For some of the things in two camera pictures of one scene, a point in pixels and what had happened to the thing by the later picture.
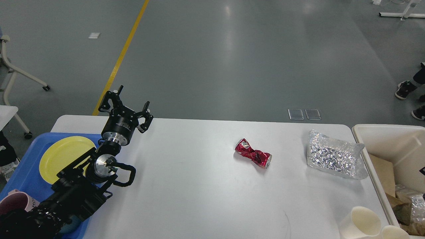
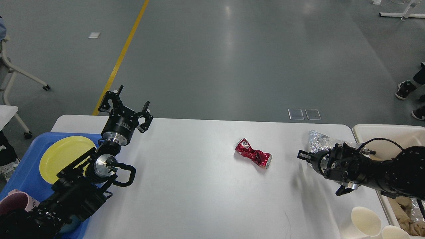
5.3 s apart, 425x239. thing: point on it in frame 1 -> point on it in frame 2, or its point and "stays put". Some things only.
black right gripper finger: x=422 y=171 -> x=304 y=155
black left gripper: x=122 y=121 stays put
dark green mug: x=73 y=227 stays put
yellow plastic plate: x=59 y=153 stays put
